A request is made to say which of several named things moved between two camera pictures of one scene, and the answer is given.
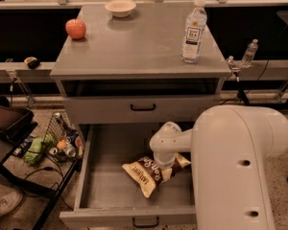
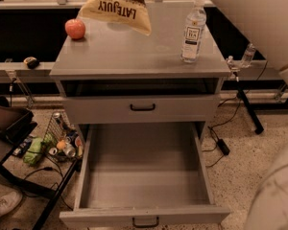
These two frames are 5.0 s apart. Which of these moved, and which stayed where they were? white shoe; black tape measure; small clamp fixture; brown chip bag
Moved: brown chip bag
Stayed: black tape measure; small clamp fixture; white shoe
